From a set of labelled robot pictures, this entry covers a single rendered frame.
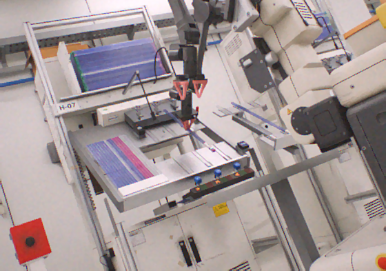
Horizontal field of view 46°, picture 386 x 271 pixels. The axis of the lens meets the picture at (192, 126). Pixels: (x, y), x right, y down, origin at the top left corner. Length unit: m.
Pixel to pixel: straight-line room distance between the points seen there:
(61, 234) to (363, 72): 3.01
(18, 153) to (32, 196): 0.38
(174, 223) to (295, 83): 1.06
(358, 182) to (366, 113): 1.68
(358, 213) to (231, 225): 0.88
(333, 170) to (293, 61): 1.38
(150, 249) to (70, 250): 1.66
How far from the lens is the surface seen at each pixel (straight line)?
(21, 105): 4.14
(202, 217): 2.44
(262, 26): 1.73
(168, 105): 2.64
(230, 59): 3.58
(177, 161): 2.24
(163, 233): 2.35
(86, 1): 4.71
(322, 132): 1.54
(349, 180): 3.02
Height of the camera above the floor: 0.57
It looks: 10 degrees up
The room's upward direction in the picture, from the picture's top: 21 degrees counter-clockwise
